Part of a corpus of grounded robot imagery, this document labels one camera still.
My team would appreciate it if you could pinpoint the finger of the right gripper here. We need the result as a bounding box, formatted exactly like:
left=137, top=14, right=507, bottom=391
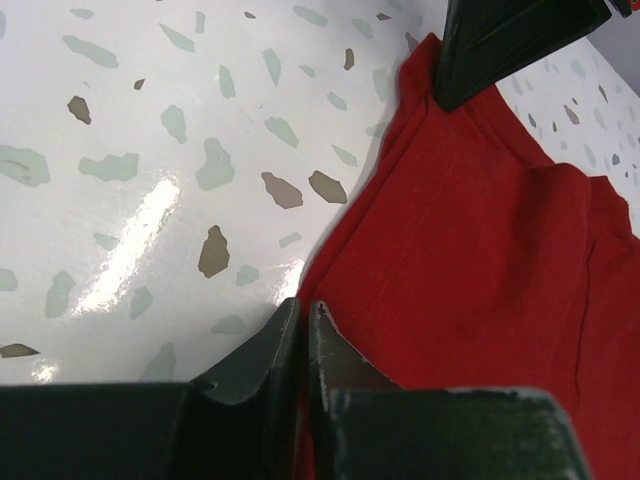
left=437, top=0, right=611, bottom=112

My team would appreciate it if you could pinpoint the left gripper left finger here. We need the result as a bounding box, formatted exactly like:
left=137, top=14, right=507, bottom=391
left=1, top=298, right=302, bottom=479

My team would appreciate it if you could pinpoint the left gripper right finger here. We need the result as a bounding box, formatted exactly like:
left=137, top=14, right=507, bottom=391
left=309, top=302, right=593, bottom=479

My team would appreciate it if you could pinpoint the red t shirt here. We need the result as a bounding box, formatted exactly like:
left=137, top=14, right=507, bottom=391
left=299, top=35, right=639, bottom=479

